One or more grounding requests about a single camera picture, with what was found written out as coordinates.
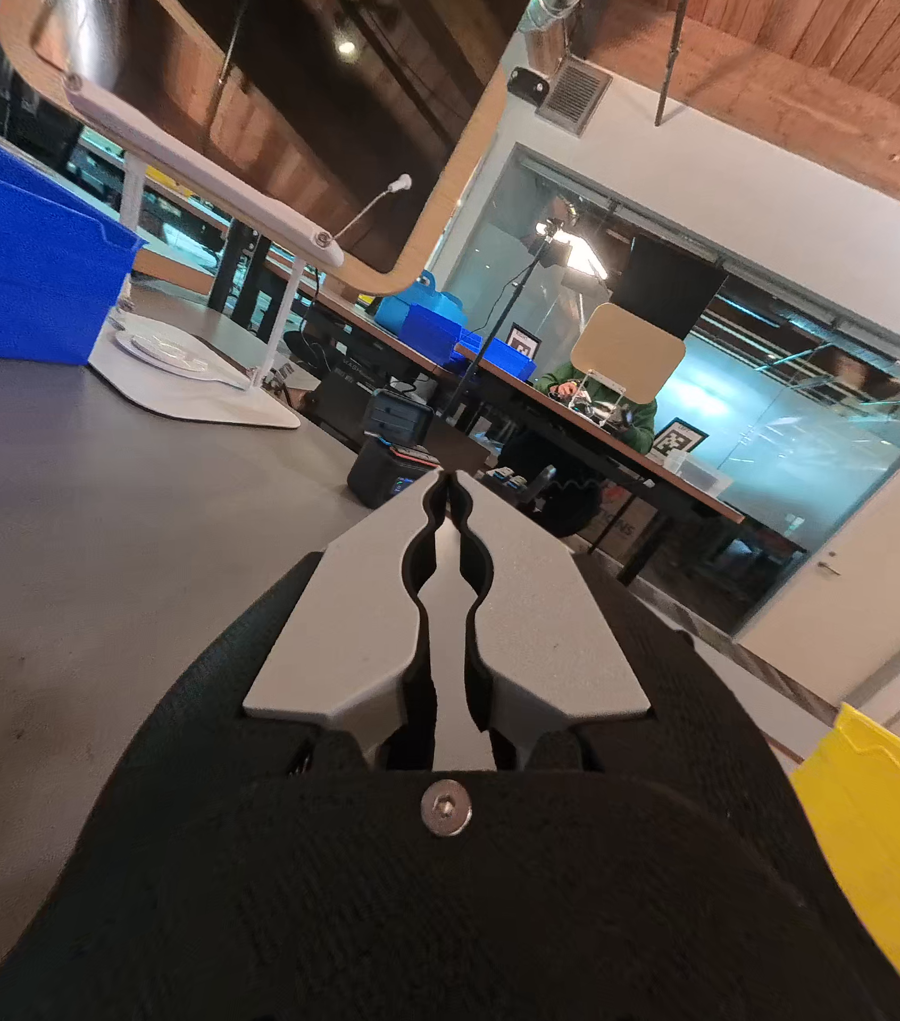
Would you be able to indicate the silver air duct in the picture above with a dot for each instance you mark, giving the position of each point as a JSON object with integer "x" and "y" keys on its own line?
{"x": 550, "y": 14}

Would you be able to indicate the large blue bin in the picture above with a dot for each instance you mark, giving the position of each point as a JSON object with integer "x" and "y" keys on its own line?
{"x": 19, "y": 271}

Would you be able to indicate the small black battery charger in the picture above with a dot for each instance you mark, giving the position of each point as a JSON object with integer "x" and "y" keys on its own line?
{"x": 514, "y": 483}

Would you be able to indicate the clear plastic container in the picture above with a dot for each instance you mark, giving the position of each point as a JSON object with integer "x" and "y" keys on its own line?
{"x": 697, "y": 475}

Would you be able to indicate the wooden office table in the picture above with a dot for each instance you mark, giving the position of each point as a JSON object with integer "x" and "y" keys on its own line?
{"x": 681, "y": 486}
{"x": 386, "y": 335}

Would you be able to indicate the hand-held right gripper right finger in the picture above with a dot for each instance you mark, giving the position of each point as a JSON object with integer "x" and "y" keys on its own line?
{"x": 562, "y": 638}

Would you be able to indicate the white mirror stand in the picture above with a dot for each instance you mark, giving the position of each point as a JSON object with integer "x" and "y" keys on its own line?
{"x": 195, "y": 395}

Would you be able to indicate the light blue toolbox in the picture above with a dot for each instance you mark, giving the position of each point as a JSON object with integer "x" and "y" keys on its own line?
{"x": 418, "y": 299}

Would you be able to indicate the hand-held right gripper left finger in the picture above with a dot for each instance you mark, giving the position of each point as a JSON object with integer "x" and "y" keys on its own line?
{"x": 338, "y": 638}

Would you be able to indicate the white door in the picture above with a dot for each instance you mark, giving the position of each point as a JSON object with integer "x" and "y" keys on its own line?
{"x": 857, "y": 574}

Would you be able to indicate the small blue bin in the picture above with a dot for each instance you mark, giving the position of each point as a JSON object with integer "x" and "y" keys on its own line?
{"x": 438, "y": 335}
{"x": 502, "y": 363}

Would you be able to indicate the yellow bin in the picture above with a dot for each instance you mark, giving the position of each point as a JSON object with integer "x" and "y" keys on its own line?
{"x": 889, "y": 837}

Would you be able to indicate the wall air vent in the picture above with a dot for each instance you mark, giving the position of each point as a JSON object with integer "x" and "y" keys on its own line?
{"x": 574, "y": 96}

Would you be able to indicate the black light stand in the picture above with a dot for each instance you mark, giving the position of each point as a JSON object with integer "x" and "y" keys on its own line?
{"x": 501, "y": 323}

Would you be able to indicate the black charger case with display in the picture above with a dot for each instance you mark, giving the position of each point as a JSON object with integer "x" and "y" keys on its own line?
{"x": 386, "y": 470}

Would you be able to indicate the framed fiducial tag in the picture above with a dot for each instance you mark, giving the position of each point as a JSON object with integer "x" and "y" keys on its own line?
{"x": 680, "y": 439}
{"x": 524, "y": 341}

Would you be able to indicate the black wall screen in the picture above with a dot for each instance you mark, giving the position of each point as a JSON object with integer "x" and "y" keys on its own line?
{"x": 669, "y": 287}

